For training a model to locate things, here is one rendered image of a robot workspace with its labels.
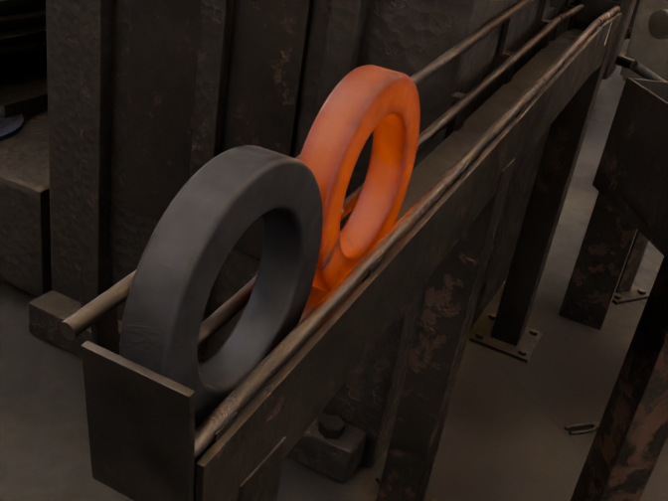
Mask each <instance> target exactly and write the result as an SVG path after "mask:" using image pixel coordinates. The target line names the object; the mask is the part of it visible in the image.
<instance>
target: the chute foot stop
mask: <svg viewBox="0 0 668 501"><path fill-rule="evenodd" d="M81 349H82V361H83V382H84V393H85V405H86V416H87V427H88V439H89V450H90V461H91V472H92V478H93V479H95V480H97V481H99V482H101V483H102V484H104V485H106V486H108V487H110V488H112V489H113V490H115V491H117V492H119V493H121V494H123V495H124V496H126V497H128V498H130V499H132V500H134V501H194V474H195V391H193V390H191V389H189V388H187V387H185V386H183V385H181V384H179V383H176V382H174V381H172V380H170V379H168V378H166V377H164V376H162V375H159V374H157V373H155V372H153V371H151V370H149V369H147V368H145V367H142V366H140V365H138V364H136V363H134V362H132V361H130V360H128V359H126V358H123V357H121V356H119V355H117V354H115V353H113V352H111V351H109V350H106V349H104V348H102V347H100V346H98V345H96V344H94V343H92V342H89V341H85V342H84V343H83V344H82V345H81Z"/></svg>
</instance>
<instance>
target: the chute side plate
mask: <svg viewBox="0 0 668 501"><path fill-rule="evenodd" d="M621 15H622V13H621V12H619V13H618V14H616V15H615V16H613V17H612V18H611V19H609V20H608V21H606V22H605V23H604V24H602V25H601V26H600V27H599V28H598V29H597V30H596V31H595V32H594V33H593V34H592V35H591V36H590V37H589V38H588V40H587V41H586V42H585V43H584V44H583V45H582V46H581V47H580V48H579V49H578V50H577V52H576V53H575V54H574V55H573V56H572V57H571V58H570V59H569V60H568V62H567V63H566V64H565V65H564V66H563V67H562V68H561V69H560V70H559V71H558V72H557V73H556V74H555V75H554V76H553V78H552V79H551V80H550V81H549V82H548V83H547V84H546V85H545V86H544V87H543V88H542V89H541V90H540V92H539V93H538V94H537V95H536V96H535V97H534V98H533V99H532V100H531V101H530V102H529V103H528V105H527V106H526V107H525V108H524V109H523V111H522V112H521V113H519V114H518V115H517V116H516V118H515V119H514V120H513V121H512V122H511V123H510V124H509V125H508V126H507V127H506V128H505V129H504V130H503V132H502V133H501V134H500V135H499V136H498V137H497V138H496V139H495V140H494V141H493V142H492V143H491V145H490V146H489V147H488V148H487V149H486V150H485V151H484V152H483V153H482V154H481V155H480V156H479V158H478V159H477V160H476V161H475V162H474V163H473V164H472V165H471V166H470V167H469V168H468V170H467V171H466V172H465V173H464V174H463V176H462V177H461V178H459V179H458V180H457V181H456V182H455V183H454V185H453V186H452V187H451V188H450V189H449V190H448V191H447V192H446V193H445V194H444V195H443V196H442V198H441V199H440V200H439V201H438V202H437V203H436V204H435V205H434V206H433V207H432V208H431V209H430V211H429V212H428V213H427V214H426V215H425V216H424V217H423V218H422V219H421V220H420V221H419V222H418V224H417V225H416V226H415V227H414V228H413V229H412V230H411V231H410V232H409V233H408V234H407V235H406V237H405V238H404V239H403V240H402V241H401V242H400V243H399V244H398V245H397V246H396V247H395V248H394V250H393V251H392V252H391V253H390V254H389V255H388V256H387V257H386V258H385V259H384V260H383V261H382V263H381V264H380V266H379V267H378V268H377V269H376V270H375V271H374V272H373V273H372V274H371V275H370V276H369V277H368V278H367V279H366V280H365V281H364V282H363V283H362V284H361V285H360V286H359V287H358V288H357V290H356V291H355V292H354V293H353V294H352V295H351V296H350V297H349V298H348V299H347V300H346V301H345V303H344V304H343V305H342V306H341V307H340V308H339V309H338V310H337V311H336V312H335V313H334V314H333V316H332V317H331V318H330V319H329V320H328V321H327V322H326V323H325V324H324V325H323V326H322V327H321V328H320V330H319V331H318V332H317V333H316V334H315V335H314V336H313V337H312V338H311V339H310V340H309V341H308V343H307V344H306V345H305V346H304V347H303V348H302V349H301V350H300V351H299V352H298V353H297V354H296V356H295V357H294V358H293V359H292V360H291V361H290V362H289V363H288V364H287V365H286V366H285V367H284V368H283V370H282V371H281V372H280V373H279V374H278V375H277V376H276V377H275V378H274V379H273V380H272V381H271V383H270V384H269V385H268V386H267V387H266V388H265V389H264V390H263V391H262V392H261V393H260V394H259V396H258V397H257V398H256V399H255V400H254V401H253V402H252V403H251V404H250V405H249V406H248V408H247V409H246V410H245V411H244V412H243V413H242V414H241V415H240V416H239V417H238V418H237V421H236V422H235V423H234V424H233V425H232V426H231V427H230V428H229V429H228V430H227V431H226V432H225V434H224V435H223V436H222V437H221V438H220V439H219V440H218V441H217V442H215V443H214V444H213V445H212V446H211V448H210V449H209V450H208V451H207V452H206V453H205V454H204V455H203V456H202V457H201V458H200V459H199V461H198V462H197V463H196V501H238V496H239V489H240V486H241V484H242V483H243V482H244V481H245V480H246V479H247V478H248V476H249V475H250V474H251V473H252V472H253V471H254V470H255V469H256V468H257V467H258V465H259V464H260V463H261V462H262V461H263V460H264V459H265V458H266V457H267V456H268V455H269V453H270V452H271V451H272V450H273V449H274V448H275V447H276V446H277V445H278V444H279V443H280V441H281V440H282V439H283V438H284V437H286V444H285V450H284V456H283V458H284V457H285V456H286V455H287V453H288V452H289V451H290V450H291V448H292V447H293V446H294V445H295V443H296V442H297V441H298V440H299V439H300V438H301V437H302V436H303V434H304V433H305V432H306V431H307V429H308V428H309V427H310V426H311V424H312V423H313V422H314V421H315V419H316V418H317V417H318V416H319V414H320V413H321V412H322V411H323V409H324V408H325V407H326V406H327V404H328V403H329V402H330V401H331V399H332V398H333V397H334V396H335V394H336V393H337V392H338V391H339V389H340V388H341V387H342V386H343V384H344V383H345V382H346V381H347V379H348V378H349V377H350V376H351V374H352V373H353V372H354V371H355V369H356V368H357V367H358V366H359V364H360V363H361V362H362V361H363V359H364V358H365V357H366V356H367V354H368V353H369V352H370V351H371V349H372V348H373V347H374V346H375V344H376V343H377V342H378V341H379V339H380V338H381V337H382V336H383V334H384V333H385V332H386V331H387V329H388V328H389V327H390V326H391V324H392V323H393V322H394V321H395V319H396V318H397V317H398V316H399V314H400V313H401V312H402V311H403V309H404V308H405V307H406V306H407V304H408V303H409V302H410V301H411V299H412V298H413V297H414V295H415V294H416V293H417V292H418V290H419V289H420V288H421V286H422V285H423V284H424V283H425V281H426V280H427V279H428V278H429V276H430V275H431V274H432V273H433V271H434V270H435V269H436V268H437V266H438V265H439V264H440V263H441V261H442V260H443V259H444V258H445V256H446V255H447V254H448V253H449V251H450V250H451V249H452V248H453V246H454V245H455V244H456V243H457V241H458V240H459V239H460V238H461V236H462V235H463V234H464V233H465V231H466V230H467V229H468V228H469V226H470V225H471V224H472V223H473V221H474V220H475V219H476V218H477V216H478V215H479V214H480V213H481V211H482V210H483V209H484V208H485V206H486V205H487V204H488V203H489V201H490V200H491V199H492V198H493V196H494V195H495V194H496V190H497V186H498V182H499V179H500V175H501V171H502V170H503V169H504V168H505V167H506V166H507V165H508V164H509V163H510V162H511V161H512V160H513V159H514V158H515V160H516V161H515V165H514V168H513V171H514V170H515V169H516V168H517V166H518V165H519V164H520V163H521V161H522V160H523V159H524V158H525V156H526V155H527V154H528V153H529V151H530V150H531V149H532V148H533V146H534V145H535V144H536V143H537V141H538V140H539V139H540V138H541V136H542V135H543V134H544V133H545V131H546V130H547V129H548V128H549V126H550V125H551V124H552V123H553V121H554V120H555V119H556V118H557V116H558V115H559V114H560V113H561V111H562V110H563V109H564V108H565V106H566V105H567V104H568V103H569V101H570V100H571V99H572V98H573V96H574V95H575V94H576V93H577V91H578V90H579V89H580V88H581V86H582V85H583V84H584V83H585V81H586V80H587V79H588V77H589V76H590V75H592V74H593V73H594V72H595V71H596V70H597V69H598V68H599V67H600V66H601V64H602V61H603V57H604V54H605V51H606V48H607V47H608V46H610V45H611V44H613V41H614V38H615V35H616V32H617V28H618V25H619V22H620V19H621ZM611 22H612V23H611ZM610 24H611V26H610ZM609 27H610V29H609ZM608 30H609V33H608ZM607 34H608V36H607ZM606 37H607V38H606ZM605 40H606V42H605Z"/></svg>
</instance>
